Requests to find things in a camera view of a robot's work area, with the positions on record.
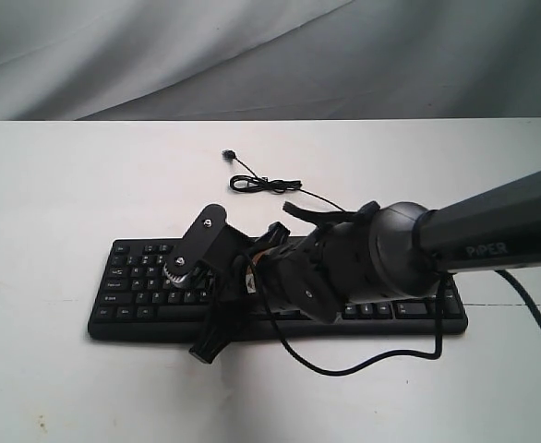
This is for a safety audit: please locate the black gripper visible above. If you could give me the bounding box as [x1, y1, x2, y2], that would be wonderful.
[189, 221, 298, 364]

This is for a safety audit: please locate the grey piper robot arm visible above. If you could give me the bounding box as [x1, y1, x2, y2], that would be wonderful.
[183, 171, 541, 363]

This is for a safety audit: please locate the black acer keyboard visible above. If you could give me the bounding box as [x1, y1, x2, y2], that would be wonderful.
[87, 236, 470, 343]

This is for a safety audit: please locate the black keyboard usb cable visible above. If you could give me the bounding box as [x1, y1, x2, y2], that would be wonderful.
[221, 148, 350, 214]

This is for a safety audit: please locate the grey backdrop cloth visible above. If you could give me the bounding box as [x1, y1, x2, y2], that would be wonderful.
[0, 1, 541, 121]

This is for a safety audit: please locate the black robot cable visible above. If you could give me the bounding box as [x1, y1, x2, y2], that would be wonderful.
[242, 200, 541, 377]

